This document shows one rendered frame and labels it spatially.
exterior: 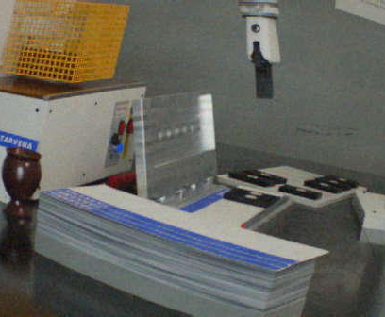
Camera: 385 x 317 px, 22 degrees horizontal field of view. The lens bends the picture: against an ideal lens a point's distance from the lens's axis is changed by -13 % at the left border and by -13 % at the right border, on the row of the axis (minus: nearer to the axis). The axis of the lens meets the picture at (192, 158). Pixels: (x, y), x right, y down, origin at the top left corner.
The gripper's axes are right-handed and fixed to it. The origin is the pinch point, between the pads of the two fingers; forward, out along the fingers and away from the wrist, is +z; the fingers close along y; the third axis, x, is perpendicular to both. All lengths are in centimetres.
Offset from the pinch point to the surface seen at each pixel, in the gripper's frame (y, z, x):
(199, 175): 3.2, 17.2, 14.3
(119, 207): -64, 14, 6
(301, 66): 211, -4, 32
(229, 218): -15.5, 22.9, 3.3
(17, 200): -51, 17, 31
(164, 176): -18.1, 15.3, 14.4
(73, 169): -19.3, 14.2, 32.4
